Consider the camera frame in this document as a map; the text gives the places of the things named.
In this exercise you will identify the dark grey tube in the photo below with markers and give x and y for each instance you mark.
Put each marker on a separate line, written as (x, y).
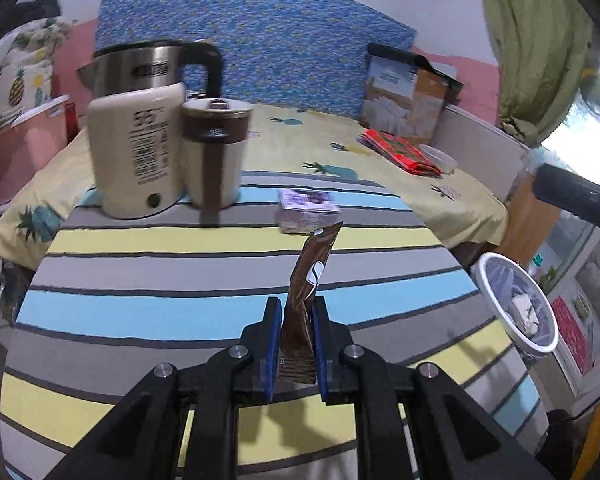
(575, 195)

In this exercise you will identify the steel and cream electric kettle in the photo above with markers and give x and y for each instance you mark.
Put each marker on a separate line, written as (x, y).
(130, 160)

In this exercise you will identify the pineapple print bag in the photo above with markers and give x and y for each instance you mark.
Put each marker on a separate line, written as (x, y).
(15, 85)

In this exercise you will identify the white trash bin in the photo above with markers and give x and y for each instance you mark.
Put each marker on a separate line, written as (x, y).
(500, 280)

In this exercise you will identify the cream mug with brown lid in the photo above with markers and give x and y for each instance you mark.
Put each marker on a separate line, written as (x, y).
(215, 170)

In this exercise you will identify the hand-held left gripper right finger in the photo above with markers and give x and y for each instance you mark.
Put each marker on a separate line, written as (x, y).
(322, 345)

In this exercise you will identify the white plastic container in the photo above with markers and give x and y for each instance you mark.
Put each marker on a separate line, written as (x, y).
(442, 160)

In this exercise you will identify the brown coffee sachet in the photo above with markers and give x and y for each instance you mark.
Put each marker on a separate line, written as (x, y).
(302, 300)

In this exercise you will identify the purple tissue packet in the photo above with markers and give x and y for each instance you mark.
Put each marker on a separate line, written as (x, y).
(305, 210)

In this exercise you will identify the blue patterned headboard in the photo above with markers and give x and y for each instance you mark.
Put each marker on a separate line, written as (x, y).
(280, 35)

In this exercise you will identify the pink cabinet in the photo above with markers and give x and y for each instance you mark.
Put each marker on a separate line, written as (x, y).
(25, 160)

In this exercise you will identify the printed cardboard box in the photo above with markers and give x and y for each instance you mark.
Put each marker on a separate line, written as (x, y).
(395, 105)

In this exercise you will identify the wooden cabinet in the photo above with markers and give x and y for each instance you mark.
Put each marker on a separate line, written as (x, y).
(530, 225)

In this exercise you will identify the green curtain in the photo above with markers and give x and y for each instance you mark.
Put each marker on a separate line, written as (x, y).
(530, 35)

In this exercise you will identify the white side panel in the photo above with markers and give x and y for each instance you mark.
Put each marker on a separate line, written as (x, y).
(480, 150)

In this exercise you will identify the yellow pineapple print sheet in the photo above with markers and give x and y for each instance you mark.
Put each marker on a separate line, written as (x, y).
(305, 135)

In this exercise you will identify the striped tablecloth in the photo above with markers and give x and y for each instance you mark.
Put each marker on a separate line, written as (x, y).
(180, 285)

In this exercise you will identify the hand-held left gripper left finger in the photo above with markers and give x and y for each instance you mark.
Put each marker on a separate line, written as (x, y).
(275, 340)

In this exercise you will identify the black bag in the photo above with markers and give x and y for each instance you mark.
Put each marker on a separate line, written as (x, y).
(40, 10)

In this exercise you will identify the red patterned cloth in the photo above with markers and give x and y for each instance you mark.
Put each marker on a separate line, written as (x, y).
(400, 152)

